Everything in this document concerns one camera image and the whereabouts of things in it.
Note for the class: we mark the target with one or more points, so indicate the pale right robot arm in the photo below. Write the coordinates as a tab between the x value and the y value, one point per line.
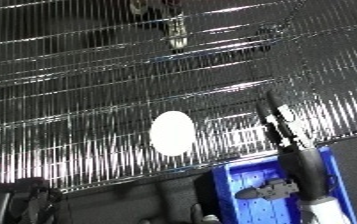
328	213

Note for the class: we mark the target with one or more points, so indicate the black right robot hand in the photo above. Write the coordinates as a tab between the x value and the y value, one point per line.
303	166

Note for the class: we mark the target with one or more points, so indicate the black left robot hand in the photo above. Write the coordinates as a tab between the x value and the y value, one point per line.
26	200

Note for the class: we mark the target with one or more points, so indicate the white paper cup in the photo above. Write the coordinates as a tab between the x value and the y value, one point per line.
172	133

